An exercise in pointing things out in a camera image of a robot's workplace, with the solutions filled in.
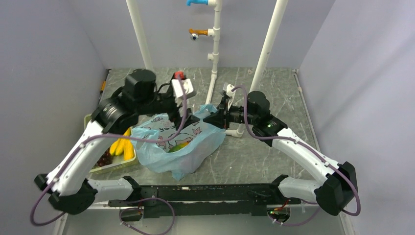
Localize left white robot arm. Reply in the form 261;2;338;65
34;69;197;215

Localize pale green fruit basket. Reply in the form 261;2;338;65
84;113;139;175

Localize green orange fake mango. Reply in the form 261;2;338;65
168;141;190;153

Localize yellow fake banana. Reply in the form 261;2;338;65
109;138;131;156

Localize light blue plastic bag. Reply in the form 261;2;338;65
131;104;226;180

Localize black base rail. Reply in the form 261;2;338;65
108;183;300;218

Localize dark fake grapes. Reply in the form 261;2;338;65
94;149;113;167

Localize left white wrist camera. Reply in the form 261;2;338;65
171;71;196;98

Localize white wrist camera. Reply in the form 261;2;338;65
171;71;196;98
223;83;235;105

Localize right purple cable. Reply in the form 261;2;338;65
231;85;362;228

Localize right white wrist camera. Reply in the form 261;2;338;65
223;83;235;105

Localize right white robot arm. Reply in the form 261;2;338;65
204;91;361;216

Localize yellow fake fruit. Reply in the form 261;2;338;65
123;141;135;161

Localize orange handled tool at wall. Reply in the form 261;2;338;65
98;69;110;100

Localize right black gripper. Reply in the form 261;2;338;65
203;97;258;130

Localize white PVC pipe frame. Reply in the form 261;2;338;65
125;0;290;139

